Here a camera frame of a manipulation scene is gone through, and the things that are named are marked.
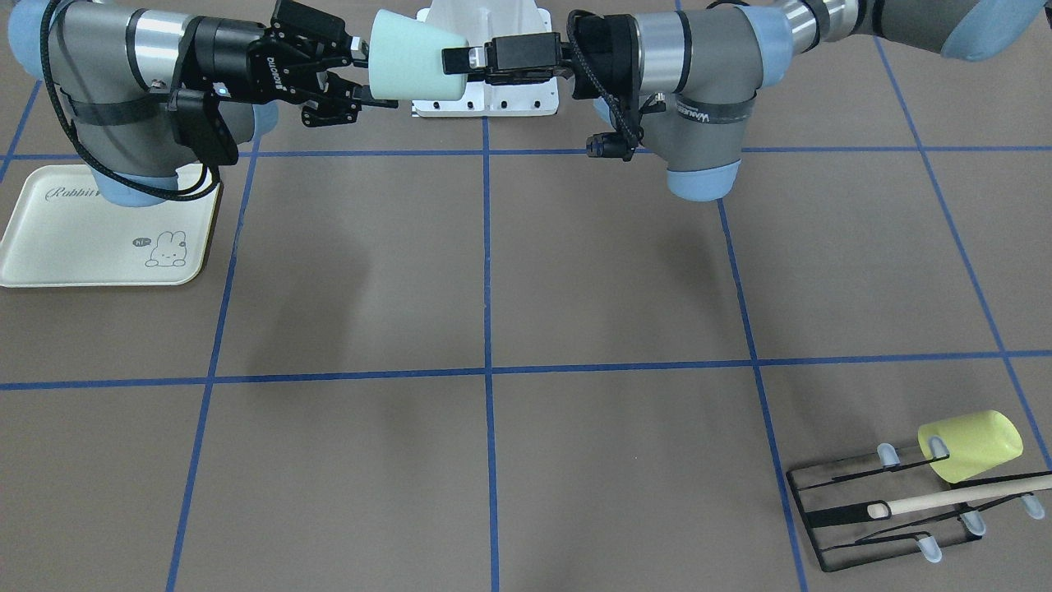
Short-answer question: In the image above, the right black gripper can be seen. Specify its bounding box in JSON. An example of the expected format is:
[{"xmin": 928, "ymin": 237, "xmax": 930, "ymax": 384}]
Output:
[{"xmin": 191, "ymin": 1, "xmax": 399, "ymax": 128}]

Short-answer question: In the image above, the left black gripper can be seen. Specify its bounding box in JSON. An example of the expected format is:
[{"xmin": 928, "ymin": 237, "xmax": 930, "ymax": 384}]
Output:
[{"xmin": 442, "ymin": 33, "xmax": 574, "ymax": 86}]

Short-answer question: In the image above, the mint green cup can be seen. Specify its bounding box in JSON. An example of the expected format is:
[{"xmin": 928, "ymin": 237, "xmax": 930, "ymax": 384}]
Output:
[{"xmin": 367, "ymin": 11, "xmax": 468, "ymax": 101}]

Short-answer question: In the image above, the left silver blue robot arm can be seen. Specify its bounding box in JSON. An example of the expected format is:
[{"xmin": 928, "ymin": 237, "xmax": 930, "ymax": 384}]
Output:
[{"xmin": 441, "ymin": 1, "xmax": 1050, "ymax": 201}]

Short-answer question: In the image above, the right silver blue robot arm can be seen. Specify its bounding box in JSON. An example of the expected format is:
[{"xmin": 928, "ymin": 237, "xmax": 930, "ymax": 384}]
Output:
[{"xmin": 8, "ymin": 1, "xmax": 398, "ymax": 207}]

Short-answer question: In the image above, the cream rabbit tray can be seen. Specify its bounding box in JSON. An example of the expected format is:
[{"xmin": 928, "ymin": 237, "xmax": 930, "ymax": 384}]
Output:
[{"xmin": 1, "ymin": 164, "xmax": 220, "ymax": 288}]

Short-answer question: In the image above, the yellow cup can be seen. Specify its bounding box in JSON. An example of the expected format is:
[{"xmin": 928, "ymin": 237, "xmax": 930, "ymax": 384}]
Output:
[{"xmin": 917, "ymin": 409, "xmax": 1023, "ymax": 483}]

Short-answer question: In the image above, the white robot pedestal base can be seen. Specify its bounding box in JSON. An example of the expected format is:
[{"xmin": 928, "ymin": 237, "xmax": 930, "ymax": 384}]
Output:
[{"xmin": 411, "ymin": 1, "xmax": 560, "ymax": 118}]

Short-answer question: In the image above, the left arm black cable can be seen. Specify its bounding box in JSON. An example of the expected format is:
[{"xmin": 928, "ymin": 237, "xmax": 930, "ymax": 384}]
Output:
[{"xmin": 567, "ymin": 11, "xmax": 644, "ymax": 149}]

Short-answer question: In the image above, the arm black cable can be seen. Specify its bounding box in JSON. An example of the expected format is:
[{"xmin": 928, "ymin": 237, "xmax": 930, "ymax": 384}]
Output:
[
  {"xmin": 567, "ymin": 11, "xmax": 644, "ymax": 149},
  {"xmin": 39, "ymin": 0, "xmax": 223, "ymax": 202}
]

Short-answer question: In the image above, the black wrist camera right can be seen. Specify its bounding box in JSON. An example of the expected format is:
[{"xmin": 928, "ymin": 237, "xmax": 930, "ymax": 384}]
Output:
[{"xmin": 168, "ymin": 89, "xmax": 239, "ymax": 166}]

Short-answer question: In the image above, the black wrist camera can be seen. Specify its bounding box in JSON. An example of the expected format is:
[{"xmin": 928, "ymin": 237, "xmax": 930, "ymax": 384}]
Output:
[
  {"xmin": 168, "ymin": 89, "xmax": 239, "ymax": 166},
  {"xmin": 585, "ymin": 132, "xmax": 639, "ymax": 162}
]

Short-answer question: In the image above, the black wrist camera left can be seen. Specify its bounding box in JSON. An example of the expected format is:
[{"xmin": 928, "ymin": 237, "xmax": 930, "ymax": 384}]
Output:
[{"xmin": 585, "ymin": 132, "xmax": 639, "ymax": 162}]

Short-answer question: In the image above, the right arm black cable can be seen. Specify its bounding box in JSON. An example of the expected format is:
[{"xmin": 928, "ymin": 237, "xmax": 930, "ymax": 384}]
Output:
[{"xmin": 39, "ymin": 0, "xmax": 223, "ymax": 202}]

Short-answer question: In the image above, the black wire cup rack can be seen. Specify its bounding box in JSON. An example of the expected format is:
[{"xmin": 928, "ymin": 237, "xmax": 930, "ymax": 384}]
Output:
[{"xmin": 785, "ymin": 443, "xmax": 1050, "ymax": 573}]

